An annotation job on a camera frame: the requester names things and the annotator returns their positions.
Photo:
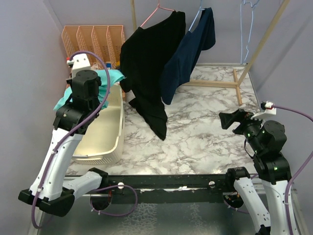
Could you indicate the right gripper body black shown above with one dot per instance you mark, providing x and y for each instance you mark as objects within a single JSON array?
[{"x": 248, "y": 127}]

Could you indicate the light blue wire hanger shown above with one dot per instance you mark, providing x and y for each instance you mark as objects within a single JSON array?
[{"x": 246, "y": 32}]

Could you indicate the teal t shirt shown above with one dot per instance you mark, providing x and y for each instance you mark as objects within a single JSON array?
[{"x": 115, "y": 77}]

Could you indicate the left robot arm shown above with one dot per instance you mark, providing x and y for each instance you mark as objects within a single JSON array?
[{"x": 49, "y": 193}]

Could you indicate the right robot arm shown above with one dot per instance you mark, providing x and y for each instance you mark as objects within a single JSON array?
[{"x": 266, "y": 138}]

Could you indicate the navy blue t shirt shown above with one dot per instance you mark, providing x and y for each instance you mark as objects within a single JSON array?
[{"x": 178, "y": 69}]

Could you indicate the blue hanger under navy shirt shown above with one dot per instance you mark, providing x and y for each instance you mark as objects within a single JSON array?
[{"x": 196, "y": 16}]

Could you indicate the black t shirt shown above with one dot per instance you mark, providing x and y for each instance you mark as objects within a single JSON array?
[{"x": 142, "y": 60}]

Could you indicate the pink hanger under black shirt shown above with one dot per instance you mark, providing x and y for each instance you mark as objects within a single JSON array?
[{"x": 154, "y": 14}]

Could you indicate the cream plastic laundry basket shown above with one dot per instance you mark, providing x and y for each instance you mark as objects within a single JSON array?
[{"x": 104, "y": 139}]

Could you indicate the orange plastic file organizer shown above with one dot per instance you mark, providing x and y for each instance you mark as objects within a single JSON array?
[{"x": 104, "y": 40}]

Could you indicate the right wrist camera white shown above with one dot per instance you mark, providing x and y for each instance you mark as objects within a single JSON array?
[{"x": 267, "y": 110}]

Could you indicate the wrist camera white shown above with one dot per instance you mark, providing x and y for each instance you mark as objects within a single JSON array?
[
  {"x": 78, "y": 63},
  {"x": 267, "y": 110}
]

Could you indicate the wooden clothes rack frame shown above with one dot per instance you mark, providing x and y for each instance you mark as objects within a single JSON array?
[{"x": 237, "y": 82}]

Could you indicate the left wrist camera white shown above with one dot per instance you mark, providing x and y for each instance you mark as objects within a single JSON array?
[{"x": 78, "y": 63}]

